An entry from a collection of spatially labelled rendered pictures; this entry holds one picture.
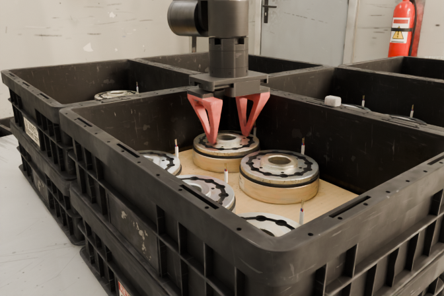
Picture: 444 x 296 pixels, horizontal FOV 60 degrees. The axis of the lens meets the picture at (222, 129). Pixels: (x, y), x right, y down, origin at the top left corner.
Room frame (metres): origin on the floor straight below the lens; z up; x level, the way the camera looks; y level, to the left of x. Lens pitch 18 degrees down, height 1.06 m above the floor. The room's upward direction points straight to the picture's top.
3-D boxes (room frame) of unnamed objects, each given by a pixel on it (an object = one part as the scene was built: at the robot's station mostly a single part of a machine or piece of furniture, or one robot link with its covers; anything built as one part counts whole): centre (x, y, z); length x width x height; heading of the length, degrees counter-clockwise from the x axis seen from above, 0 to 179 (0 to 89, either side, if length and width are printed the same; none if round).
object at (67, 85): (0.73, 0.23, 0.87); 0.40 x 0.30 x 0.11; 38
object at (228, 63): (0.56, -0.01, 0.98); 0.10 x 0.07 x 0.07; 123
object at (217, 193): (0.38, 0.04, 0.86); 0.10 x 0.10 x 0.01
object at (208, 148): (0.55, -0.01, 0.86); 0.10 x 0.10 x 0.01
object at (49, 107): (0.73, 0.23, 0.92); 0.40 x 0.30 x 0.02; 38
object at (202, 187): (0.38, 0.04, 0.86); 0.05 x 0.05 x 0.01
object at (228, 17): (0.56, 0.00, 1.04); 0.07 x 0.06 x 0.07; 49
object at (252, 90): (0.57, -0.03, 0.91); 0.07 x 0.07 x 0.09; 33
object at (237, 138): (0.55, -0.01, 0.86); 0.05 x 0.05 x 0.01
